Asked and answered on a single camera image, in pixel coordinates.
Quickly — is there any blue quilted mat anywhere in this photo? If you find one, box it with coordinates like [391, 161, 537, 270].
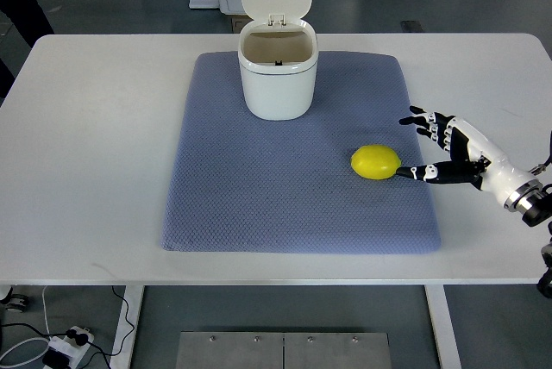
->
[160, 51, 441, 254]

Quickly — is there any right white table leg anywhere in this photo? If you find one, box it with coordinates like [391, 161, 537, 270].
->
[424, 285, 461, 369]

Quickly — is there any black power cable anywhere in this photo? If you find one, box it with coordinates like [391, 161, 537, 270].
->
[0, 285, 135, 357]

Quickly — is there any left white table leg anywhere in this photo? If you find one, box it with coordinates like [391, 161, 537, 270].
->
[110, 285, 145, 369]

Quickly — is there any grey caster wheel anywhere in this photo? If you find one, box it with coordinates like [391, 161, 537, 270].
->
[0, 285, 28, 313]

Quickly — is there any white table leg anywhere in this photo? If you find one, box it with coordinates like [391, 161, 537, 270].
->
[110, 285, 145, 369]
[424, 285, 461, 369]

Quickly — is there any white power strip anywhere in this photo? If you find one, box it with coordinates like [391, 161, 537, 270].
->
[42, 326, 94, 369]

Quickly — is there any white cable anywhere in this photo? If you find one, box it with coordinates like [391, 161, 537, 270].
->
[0, 285, 53, 369]

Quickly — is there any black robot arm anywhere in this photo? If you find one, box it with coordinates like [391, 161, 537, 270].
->
[514, 179, 551, 298]

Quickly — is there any white trash bin with lid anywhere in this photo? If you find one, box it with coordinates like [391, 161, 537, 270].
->
[238, 0, 319, 121]

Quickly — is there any person in dark trousers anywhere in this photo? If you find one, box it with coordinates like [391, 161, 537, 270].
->
[0, 0, 56, 98]

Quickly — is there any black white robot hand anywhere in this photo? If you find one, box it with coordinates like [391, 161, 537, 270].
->
[396, 106, 544, 213]

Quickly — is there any metal floor plate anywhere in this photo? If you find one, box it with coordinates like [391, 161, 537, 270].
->
[176, 332, 392, 368]

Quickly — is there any yellow lemon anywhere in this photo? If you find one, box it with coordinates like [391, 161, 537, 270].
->
[350, 144, 402, 180]

